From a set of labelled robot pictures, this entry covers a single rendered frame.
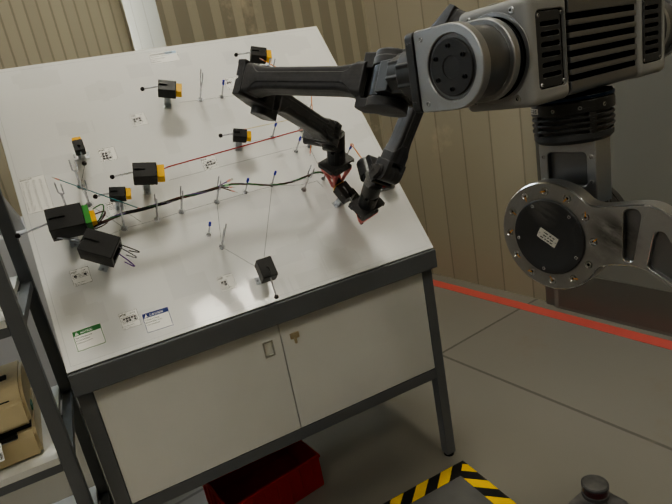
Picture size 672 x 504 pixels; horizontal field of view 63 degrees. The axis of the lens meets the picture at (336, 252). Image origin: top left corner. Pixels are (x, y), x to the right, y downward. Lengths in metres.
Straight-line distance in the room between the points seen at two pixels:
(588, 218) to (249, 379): 1.14
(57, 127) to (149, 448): 1.02
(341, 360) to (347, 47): 2.62
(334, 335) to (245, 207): 0.51
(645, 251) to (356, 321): 1.09
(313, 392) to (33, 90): 1.32
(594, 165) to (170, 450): 1.37
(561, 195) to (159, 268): 1.13
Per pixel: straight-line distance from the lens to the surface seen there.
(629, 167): 2.97
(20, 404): 1.71
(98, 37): 4.00
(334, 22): 3.98
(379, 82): 0.98
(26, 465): 1.73
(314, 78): 1.09
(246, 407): 1.79
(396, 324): 1.93
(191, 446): 1.80
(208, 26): 3.53
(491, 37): 0.84
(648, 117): 2.89
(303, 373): 1.82
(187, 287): 1.66
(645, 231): 0.95
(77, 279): 1.69
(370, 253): 1.80
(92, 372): 1.61
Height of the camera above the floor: 1.46
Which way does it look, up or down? 17 degrees down
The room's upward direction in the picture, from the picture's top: 11 degrees counter-clockwise
